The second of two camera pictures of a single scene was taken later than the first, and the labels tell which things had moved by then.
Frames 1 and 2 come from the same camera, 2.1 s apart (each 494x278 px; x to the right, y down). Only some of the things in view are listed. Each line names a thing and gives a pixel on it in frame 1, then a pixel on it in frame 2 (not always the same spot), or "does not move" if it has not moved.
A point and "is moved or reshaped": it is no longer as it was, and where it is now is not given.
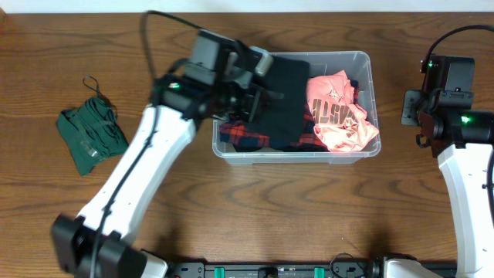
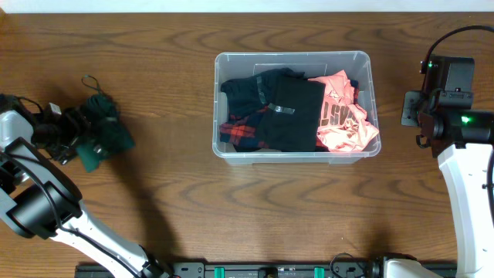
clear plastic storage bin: (319, 107) does not move
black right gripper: (415, 100) does not move
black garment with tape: (282, 120) is moved or reshaped
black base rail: (335, 269) does not move
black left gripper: (254, 103) -> (76, 131)
